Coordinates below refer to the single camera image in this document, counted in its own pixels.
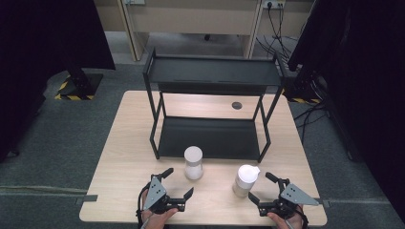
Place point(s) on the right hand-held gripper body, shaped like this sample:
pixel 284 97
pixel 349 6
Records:
pixel 294 195

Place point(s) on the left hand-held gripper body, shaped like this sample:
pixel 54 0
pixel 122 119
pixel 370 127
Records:
pixel 156 194

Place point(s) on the glass seasoning jar spout lid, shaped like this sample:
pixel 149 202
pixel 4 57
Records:
pixel 244 181

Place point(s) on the glass salt jar round lid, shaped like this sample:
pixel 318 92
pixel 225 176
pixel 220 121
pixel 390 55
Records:
pixel 193 162

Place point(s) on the black two-tier metal rack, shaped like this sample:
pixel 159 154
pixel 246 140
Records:
pixel 210 136

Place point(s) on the person's left hand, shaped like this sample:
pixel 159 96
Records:
pixel 156 221

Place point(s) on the person's right hand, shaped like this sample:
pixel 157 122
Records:
pixel 285 222

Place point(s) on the grey floor tape strip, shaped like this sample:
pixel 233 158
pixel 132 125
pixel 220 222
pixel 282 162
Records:
pixel 86 199

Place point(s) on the round grey table grommet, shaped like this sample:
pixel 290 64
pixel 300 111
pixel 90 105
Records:
pixel 237 105

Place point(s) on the black curtain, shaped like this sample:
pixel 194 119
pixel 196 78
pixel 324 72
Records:
pixel 38 47
pixel 366 63

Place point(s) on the white wall power outlet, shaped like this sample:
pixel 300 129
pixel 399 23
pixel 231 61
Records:
pixel 273 4

